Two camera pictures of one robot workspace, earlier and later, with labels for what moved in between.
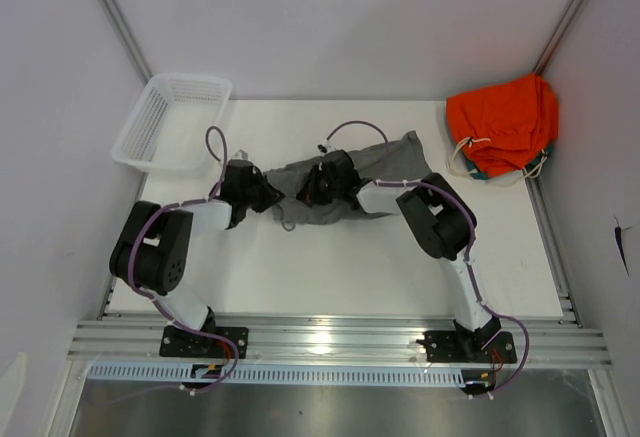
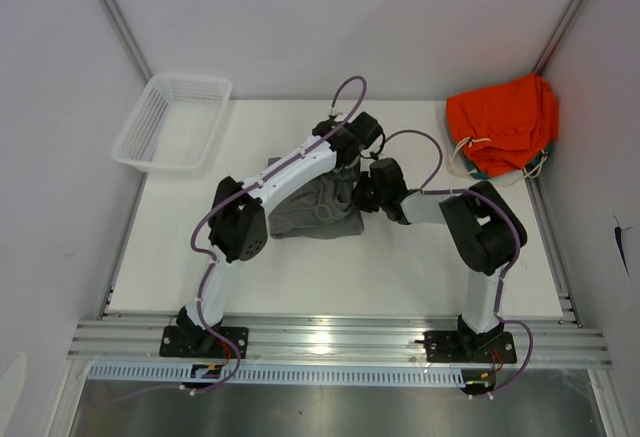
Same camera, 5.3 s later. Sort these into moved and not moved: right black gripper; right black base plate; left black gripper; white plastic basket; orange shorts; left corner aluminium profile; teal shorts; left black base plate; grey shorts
Moved: right black gripper; grey shorts; left black gripper
Not moved: left corner aluminium profile; white plastic basket; left black base plate; teal shorts; right black base plate; orange shorts
